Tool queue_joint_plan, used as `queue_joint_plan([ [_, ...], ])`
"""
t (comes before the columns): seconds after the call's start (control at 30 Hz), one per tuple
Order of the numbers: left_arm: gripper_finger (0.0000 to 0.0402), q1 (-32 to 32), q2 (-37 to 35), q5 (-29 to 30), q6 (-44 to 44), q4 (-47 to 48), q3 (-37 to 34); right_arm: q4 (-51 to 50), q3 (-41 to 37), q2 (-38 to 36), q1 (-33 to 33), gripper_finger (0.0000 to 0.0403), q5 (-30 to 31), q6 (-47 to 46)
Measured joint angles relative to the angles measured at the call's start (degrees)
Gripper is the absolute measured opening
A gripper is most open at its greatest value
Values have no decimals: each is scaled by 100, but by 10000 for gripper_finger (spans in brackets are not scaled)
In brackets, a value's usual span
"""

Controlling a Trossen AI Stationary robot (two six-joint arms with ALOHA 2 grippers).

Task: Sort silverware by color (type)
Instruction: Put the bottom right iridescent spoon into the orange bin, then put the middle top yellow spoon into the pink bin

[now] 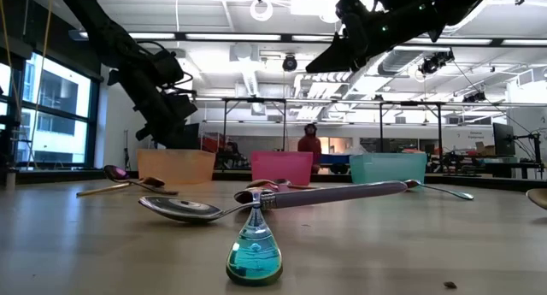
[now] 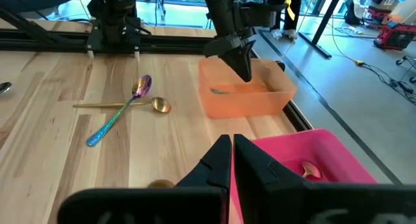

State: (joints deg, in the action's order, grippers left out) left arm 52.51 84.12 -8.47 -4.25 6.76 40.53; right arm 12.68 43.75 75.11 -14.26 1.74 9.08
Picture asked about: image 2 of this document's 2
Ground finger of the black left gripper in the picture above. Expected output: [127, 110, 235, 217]
[220, 45, 248, 82]
[242, 40, 256, 83]

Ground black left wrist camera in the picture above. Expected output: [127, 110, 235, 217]
[239, 1, 278, 29]

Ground floor cable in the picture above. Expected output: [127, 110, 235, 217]
[330, 16, 416, 106]

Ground black bag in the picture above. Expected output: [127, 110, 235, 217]
[343, 0, 369, 27]

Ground pink plastic bin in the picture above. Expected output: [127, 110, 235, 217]
[227, 128, 378, 224]

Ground black desk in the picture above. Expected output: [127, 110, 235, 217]
[298, 0, 416, 60]

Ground person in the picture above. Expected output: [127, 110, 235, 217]
[270, 0, 302, 41]

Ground yellow cable tag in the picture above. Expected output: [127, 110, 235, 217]
[283, 0, 296, 21]

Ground black diagonal frame strut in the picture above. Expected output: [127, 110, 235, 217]
[0, 5, 57, 45]

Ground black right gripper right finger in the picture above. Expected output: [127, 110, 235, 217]
[233, 134, 416, 224]

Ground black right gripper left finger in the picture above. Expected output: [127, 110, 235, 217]
[57, 134, 232, 224]

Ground red toolbox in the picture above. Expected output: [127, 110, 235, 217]
[373, 20, 416, 51]

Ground orange plastic bin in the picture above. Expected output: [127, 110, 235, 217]
[198, 56, 298, 119]

